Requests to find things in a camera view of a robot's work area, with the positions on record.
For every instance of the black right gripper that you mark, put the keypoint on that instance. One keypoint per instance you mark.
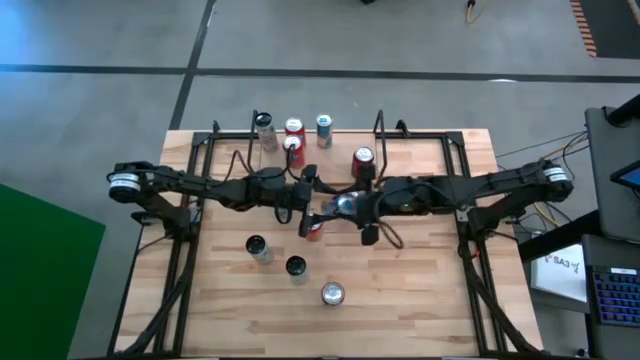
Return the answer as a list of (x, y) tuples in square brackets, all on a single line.
[(380, 202)]

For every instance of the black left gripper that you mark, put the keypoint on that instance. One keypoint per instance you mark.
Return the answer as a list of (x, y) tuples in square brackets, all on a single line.
[(306, 200)]

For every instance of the blue silver slim can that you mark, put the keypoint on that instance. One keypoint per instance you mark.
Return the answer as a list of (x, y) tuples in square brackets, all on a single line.
[(345, 203), (324, 130)]

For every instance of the red Star Wars soda can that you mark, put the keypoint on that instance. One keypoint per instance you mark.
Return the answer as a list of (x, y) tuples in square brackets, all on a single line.
[(295, 125), (361, 156), (318, 233), (294, 152)]

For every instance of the white Celsius palm can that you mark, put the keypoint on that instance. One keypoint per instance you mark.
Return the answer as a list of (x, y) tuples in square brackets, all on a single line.
[(267, 135), (296, 267), (257, 246)]

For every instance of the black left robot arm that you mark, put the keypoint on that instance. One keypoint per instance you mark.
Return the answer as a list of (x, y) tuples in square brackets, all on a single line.
[(225, 190)]

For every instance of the black upright metal loop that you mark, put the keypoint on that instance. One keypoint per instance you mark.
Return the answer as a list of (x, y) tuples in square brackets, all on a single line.
[(377, 125), (253, 125)]

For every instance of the red Coca-Cola can white script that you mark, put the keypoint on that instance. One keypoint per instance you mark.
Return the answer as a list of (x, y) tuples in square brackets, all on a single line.
[(333, 293)]

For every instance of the black desk beam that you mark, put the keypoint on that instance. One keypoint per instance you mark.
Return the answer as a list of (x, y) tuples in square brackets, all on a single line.
[(555, 237)]

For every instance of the white paper sign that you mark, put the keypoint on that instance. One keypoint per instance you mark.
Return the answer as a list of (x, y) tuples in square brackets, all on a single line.
[(560, 272)]

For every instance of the grey desk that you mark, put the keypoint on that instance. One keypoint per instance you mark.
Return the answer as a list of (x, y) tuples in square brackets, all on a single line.
[(612, 210)]

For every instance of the tablet screen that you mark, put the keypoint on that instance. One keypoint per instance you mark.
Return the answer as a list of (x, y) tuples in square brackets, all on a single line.
[(630, 176)]

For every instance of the laptop blue backlit keyboard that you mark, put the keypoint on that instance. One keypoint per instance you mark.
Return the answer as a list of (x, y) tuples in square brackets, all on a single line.
[(617, 295)]

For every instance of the green floor mat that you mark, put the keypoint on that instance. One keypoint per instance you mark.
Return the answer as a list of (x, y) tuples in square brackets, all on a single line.
[(45, 280)]

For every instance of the black mat orange-striped edge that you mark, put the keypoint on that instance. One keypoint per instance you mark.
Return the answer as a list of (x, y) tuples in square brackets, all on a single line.
[(615, 25)]

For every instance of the black metal table frame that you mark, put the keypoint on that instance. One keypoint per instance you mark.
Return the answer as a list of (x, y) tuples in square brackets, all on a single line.
[(230, 135)]

